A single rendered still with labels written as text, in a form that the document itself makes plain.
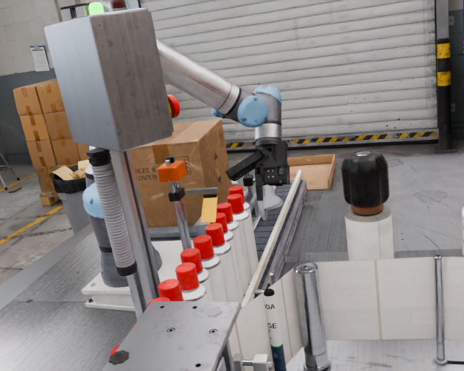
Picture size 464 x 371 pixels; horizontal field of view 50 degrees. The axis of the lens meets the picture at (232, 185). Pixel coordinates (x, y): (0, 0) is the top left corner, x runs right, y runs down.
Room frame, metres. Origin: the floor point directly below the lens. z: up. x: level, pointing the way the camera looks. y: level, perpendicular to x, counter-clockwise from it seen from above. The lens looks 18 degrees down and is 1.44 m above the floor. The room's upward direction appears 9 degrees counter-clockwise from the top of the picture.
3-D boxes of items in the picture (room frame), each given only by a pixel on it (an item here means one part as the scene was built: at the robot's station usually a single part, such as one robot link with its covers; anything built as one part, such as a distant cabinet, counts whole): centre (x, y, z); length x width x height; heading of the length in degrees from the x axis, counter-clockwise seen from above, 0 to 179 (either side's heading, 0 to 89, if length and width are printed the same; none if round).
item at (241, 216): (1.01, 0.00, 0.98); 0.05 x 0.05 x 0.20
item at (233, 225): (0.97, 0.02, 0.98); 0.05 x 0.05 x 0.20
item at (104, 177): (0.75, 0.19, 1.18); 0.04 x 0.04 x 0.21
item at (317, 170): (1.83, -0.26, 0.85); 0.30 x 0.26 x 0.04; 162
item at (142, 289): (0.88, 0.20, 1.16); 0.04 x 0.04 x 0.67; 72
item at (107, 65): (0.80, 0.16, 1.38); 0.17 x 0.10 x 0.19; 37
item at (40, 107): (5.08, 1.26, 0.57); 1.20 x 0.85 x 1.14; 158
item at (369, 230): (0.86, -0.24, 1.03); 0.09 x 0.09 x 0.30
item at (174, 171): (0.93, 0.08, 1.05); 0.10 x 0.04 x 0.33; 72
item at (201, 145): (1.62, 0.15, 0.99); 0.30 x 0.24 x 0.27; 164
